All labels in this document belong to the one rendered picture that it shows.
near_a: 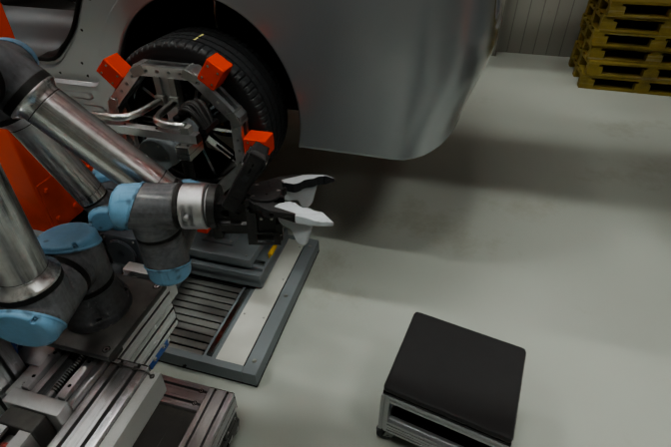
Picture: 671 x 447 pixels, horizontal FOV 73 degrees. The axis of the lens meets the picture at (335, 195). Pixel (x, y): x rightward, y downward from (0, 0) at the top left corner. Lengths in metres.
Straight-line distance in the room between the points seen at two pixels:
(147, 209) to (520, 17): 5.27
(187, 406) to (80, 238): 0.83
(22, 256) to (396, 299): 1.67
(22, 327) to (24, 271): 0.11
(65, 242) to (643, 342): 2.22
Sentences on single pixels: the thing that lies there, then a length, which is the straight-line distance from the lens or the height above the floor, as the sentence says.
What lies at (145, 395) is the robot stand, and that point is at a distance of 1.15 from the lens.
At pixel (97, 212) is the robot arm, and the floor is 0.94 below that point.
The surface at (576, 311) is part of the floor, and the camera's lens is 2.45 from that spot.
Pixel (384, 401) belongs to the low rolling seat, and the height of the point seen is 0.26.
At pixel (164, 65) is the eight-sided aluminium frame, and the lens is 1.76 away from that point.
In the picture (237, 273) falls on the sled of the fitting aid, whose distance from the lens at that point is 2.17.
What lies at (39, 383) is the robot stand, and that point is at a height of 0.76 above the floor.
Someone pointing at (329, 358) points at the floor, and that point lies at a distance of 2.02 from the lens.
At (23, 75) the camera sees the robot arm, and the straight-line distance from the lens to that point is 0.89.
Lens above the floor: 1.65
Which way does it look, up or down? 35 degrees down
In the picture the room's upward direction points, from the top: straight up
